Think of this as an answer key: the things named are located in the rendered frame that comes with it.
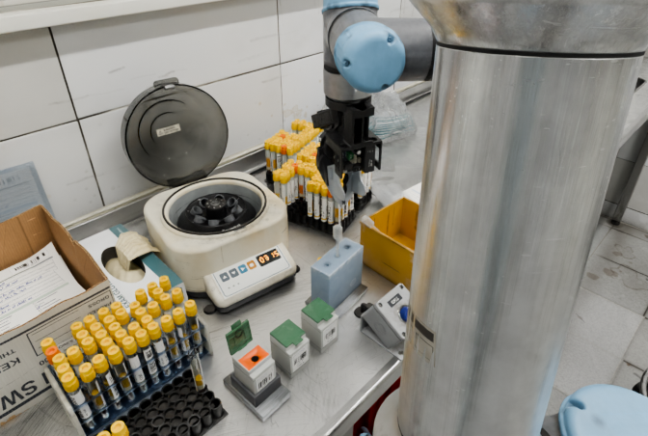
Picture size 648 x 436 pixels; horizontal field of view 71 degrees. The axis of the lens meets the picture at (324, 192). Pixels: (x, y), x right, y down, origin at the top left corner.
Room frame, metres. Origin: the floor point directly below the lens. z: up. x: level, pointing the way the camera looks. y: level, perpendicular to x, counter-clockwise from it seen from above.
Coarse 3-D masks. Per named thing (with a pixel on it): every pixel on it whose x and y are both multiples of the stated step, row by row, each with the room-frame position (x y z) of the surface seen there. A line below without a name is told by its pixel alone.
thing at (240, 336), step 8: (248, 320) 0.45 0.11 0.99; (232, 328) 0.44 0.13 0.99; (240, 328) 0.44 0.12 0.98; (248, 328) 0.45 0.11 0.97; (232, 336) 0.43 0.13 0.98; (240, 336) 0.44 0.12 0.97; (248, 336) 0.45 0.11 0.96; (232, 344) 0.43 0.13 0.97; (240, 344) 0.44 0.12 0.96; (232, 352) 0.43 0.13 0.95
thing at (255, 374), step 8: (248, 344) 0.44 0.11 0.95; (256, 344) 0.44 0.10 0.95; (240, 352) 0.43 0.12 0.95; (248, 352) 0.43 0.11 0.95; (256, 352) 0.43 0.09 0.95; (264, 352) 0.43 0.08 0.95; (232, 360) 0.42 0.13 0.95; (240, 360) 0.42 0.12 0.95; (248, 360) 0.42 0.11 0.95; (256, 360) 0.42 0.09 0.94; (264, 360) 0.42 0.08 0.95; (272, 360) 0.42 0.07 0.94; (240, 368) 0.41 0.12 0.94; (248, 368) 0.40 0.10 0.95; (256, 368) 0.41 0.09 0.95; (264, 368) 0.41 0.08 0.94; (272, 368) 0.41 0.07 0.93; (240, 376) 0.41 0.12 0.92; (248, 376) 0.40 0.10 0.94; (256, 376) 0.39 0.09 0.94; (264, 376) 0.40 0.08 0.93; (272, 376) 0.41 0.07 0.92; (248, 384) 0.40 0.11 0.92; (256, 384) 0.39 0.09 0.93; (264, 384) 0.40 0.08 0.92; (256, 392) 0.39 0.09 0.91
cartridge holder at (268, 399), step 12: (276, 372) 0.43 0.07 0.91; (228, 384) 0.42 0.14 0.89; (240, 384) 0.41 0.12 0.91; (276, 384) 0.41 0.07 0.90; (240, 396) 0.40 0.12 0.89; (252, 396) 0.39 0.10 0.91; (264, 396) 0.40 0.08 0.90; (276, 396) 0.40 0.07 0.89; (288, 396) 0.41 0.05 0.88; (252, 408) 0.39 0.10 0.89; (264, 408) 0.38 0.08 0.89; (276, 408) 0.39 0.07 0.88; (264, 420) 0.37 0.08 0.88
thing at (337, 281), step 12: (348, 240) 0.65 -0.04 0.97; (348, 252) 0.62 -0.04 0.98; (360, 252) 0.63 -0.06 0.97; (312, 264) 0.59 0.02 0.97; (324, 264) 0.59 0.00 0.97; (336, 264) 0.59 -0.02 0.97; (348, 264) 0.60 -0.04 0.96; (360, 264) 0.63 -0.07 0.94; (312, 276) 0.58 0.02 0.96; (324, 276) 0.57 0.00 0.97; (336, 276) 0.57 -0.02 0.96; (348, 276) 0.60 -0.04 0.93; (360, 276) 0.63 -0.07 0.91; (312, 288) 0.58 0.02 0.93; (324, 288) 0.57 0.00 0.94; (336, 288) 0.57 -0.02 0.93; (348, 288) 0.60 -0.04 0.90; (360, 288) 0.62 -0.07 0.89; (312, 300) 0.58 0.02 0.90; (324, 300) 0.57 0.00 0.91; (336, 300) 0.58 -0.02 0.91; (348, 300) 0.59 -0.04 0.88; (336, 312) 0.57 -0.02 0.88
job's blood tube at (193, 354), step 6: (192, 348) 0.41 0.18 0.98; (192, 354) 0.41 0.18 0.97; (198, 354) 0.41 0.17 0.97; (192, 360) 0.40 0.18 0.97; (198, 360) 0.40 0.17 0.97; (192, 366) 0.40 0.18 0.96; (198, 366) 0.40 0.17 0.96; (192, 372) 0.40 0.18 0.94; (198, 372) 0.40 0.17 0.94; (198, 378) 0.40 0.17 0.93; (198, 384) 0.40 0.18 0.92; (204, 384) 0.41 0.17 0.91; (198, 390) 0.40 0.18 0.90; (204, 390) 0.40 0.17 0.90
